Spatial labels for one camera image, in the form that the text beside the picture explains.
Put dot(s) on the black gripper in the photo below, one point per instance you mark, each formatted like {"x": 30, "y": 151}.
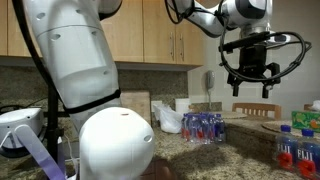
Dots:
{"x": 252, "y": 63}

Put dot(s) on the Fiji water bottle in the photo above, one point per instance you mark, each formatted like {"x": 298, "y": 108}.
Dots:
{"x": 286, "y": 145}
{"x": 308, "y": 155}

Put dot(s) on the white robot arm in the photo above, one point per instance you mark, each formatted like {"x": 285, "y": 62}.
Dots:
{"x": 68, "y": 45}

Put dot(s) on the wooden chair left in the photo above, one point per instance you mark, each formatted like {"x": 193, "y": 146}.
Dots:
{"x": 259, "y": 109}

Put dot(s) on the wooden chair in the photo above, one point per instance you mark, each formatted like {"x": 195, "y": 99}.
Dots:
{"x": 259, "y": 109}
{"x": 308, "y": 107}

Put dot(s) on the woven round placemat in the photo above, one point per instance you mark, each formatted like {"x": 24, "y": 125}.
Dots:
{"x": 276, "y": 127}

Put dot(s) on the wooden chair right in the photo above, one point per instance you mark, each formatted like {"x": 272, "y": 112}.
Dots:
{"x": 308, "y": 107}

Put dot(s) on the green tissue box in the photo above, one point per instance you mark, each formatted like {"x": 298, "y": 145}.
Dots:
{"x": 306, "y": 119}

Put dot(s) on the shrink-wrapped Fiji bottle pack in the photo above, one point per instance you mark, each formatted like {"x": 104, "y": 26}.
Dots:
{"x": 203, "y": 127}

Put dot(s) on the white plastic bag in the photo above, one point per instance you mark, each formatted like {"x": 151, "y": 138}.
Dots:
{"x": 170, "y": 121}

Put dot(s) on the wooden cutting board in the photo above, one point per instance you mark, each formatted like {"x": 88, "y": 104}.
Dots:
{"x": 138, "y": 101}

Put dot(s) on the white VR headset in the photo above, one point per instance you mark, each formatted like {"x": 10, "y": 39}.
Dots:
{"x": 19, "y": 129}

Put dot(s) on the wall telephone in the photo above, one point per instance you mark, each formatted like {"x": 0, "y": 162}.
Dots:
{"x": 210, "y": 78}

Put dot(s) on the wooden wall cabinets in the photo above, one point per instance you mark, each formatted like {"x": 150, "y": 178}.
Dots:
{"x": 140, "y": 32}

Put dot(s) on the black camera stand pole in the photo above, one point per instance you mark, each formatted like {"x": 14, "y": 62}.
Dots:
{"x": 53, "y": 131}

